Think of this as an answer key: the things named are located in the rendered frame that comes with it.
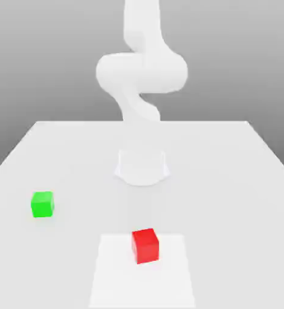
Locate small red cube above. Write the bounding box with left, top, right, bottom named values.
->
left=131, top=228, right=160, bottom=265

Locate small green cube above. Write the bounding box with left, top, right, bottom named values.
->
left=30, top=191, right=55, bottom=218

